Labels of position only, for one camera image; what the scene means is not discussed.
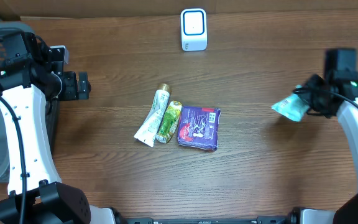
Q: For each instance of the white tube gold cap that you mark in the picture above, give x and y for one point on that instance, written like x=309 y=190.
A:
x=149 y=128

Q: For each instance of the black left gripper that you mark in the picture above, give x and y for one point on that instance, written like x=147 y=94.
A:
x=76 y=91

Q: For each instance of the purple square packet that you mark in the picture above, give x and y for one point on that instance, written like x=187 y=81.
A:
x=198 y=127

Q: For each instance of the white barcode scanner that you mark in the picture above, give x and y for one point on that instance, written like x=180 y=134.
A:
x=194 y=29

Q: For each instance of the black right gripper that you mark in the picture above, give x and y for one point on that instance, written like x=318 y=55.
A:
x=329 y=113

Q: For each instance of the teal snack packet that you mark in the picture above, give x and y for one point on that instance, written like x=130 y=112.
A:
x=292 y=107

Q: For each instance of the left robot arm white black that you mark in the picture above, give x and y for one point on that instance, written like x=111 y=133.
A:
x=31 y=78

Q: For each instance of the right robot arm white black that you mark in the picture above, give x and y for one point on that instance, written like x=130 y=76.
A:
x=336 y=94

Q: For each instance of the green yellow drink pouch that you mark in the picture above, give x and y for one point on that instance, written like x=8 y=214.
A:
x=170 y=122

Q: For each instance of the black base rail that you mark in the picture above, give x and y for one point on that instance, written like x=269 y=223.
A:
x=299 y=215

